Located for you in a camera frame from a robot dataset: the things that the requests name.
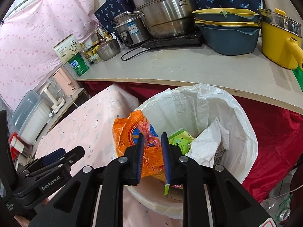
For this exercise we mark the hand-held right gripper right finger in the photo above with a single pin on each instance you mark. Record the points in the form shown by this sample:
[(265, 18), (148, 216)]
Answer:
[(165, 156)]

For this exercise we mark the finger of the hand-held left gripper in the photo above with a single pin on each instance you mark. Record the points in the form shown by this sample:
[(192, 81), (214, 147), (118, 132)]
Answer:
[(71, 157), (53, 156)]

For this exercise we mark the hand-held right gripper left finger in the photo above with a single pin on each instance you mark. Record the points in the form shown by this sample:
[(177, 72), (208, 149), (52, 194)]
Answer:
[(140, 156)]

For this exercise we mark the light green snack package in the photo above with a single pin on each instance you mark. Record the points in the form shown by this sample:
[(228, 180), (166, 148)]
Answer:
[(181, 139)]

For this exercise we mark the orange snack bag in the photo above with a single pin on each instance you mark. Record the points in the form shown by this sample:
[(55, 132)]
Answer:
[(127, 132)]

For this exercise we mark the small green drink box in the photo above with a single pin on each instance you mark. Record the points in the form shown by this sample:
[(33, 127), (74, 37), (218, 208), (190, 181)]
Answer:
[(174, 191)]

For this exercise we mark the white paper tissue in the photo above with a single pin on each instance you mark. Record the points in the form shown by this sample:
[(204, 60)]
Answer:
[(208, 141)]

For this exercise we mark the white lined trash bin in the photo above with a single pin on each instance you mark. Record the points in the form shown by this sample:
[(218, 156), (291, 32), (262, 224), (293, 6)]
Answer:
[(236, 127)]

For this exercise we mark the white cup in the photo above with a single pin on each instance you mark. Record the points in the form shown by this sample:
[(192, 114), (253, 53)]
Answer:
[(22, 145)]

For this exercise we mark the white power plug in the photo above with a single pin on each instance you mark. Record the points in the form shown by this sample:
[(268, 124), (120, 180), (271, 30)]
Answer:
[(51, 115)]

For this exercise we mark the white dish container clear lid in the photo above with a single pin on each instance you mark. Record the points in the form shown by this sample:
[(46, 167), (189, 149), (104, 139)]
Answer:
[(30, 120)]

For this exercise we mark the white glass electric kettle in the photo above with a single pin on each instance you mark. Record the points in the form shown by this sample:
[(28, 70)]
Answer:
[(51, 97)]

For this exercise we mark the beige low cabinet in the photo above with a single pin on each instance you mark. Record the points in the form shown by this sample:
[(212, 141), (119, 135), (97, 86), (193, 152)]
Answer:
[(80, 97)]

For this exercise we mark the pink electric kettle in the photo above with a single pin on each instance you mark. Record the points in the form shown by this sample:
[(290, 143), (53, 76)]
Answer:
[(65, 80)]

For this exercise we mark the green tin can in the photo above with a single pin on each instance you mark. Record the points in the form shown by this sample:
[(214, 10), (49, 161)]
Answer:
[(79, 66)]

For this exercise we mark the clear food container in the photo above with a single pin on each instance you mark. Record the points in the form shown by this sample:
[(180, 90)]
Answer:
[(96, 59)]

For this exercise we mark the tea jar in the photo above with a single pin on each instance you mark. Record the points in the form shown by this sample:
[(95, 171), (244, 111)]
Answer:
[(86, 53)]

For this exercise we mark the white cardboard box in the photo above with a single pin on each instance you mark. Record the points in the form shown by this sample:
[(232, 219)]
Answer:
[(66, 49)]

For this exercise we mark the red cloth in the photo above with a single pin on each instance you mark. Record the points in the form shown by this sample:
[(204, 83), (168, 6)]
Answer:
[(272, 146)]

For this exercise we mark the yellow label jar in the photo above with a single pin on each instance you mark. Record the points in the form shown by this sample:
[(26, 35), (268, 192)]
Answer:
[(94, 51)]

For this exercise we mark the black induction cooktop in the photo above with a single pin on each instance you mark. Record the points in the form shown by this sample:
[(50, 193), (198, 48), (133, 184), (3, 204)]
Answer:
[(177, 40)]

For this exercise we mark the pink dotted hanging sheet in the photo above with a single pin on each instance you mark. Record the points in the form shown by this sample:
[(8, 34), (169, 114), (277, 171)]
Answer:
[(35, 40)]

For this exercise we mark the white pump bottle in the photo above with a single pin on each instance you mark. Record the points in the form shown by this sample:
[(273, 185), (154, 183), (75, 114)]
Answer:
[(117, 39)]

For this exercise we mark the dark sauce bottle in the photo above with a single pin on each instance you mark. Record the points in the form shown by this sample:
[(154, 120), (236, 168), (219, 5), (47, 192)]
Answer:
[(99, 36)]

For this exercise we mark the yellow oil bottle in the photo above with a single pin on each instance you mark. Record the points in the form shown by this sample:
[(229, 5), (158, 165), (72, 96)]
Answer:
[(107, 35)]

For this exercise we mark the steel rice cooker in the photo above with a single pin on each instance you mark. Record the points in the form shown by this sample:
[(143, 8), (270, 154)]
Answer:
[(132, 28)]

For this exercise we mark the crushed clear plastic bottle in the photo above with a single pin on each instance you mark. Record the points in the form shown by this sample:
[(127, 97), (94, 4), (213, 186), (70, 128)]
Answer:
[(281, 214)]

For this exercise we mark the blue basin with yellow rim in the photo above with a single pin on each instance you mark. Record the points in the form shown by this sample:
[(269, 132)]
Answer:
[(227, 24), (224, 16), (229, 40)]

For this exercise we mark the large steel steamer pot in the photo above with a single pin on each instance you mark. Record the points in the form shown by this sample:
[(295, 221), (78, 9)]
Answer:
[(165, 11)]

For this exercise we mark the green plastic sheet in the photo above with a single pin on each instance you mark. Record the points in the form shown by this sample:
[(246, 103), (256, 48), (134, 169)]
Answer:
[(299, 78)]

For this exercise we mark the yellow electric pot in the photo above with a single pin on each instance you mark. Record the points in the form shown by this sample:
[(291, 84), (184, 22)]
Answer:
[(277, 42)]

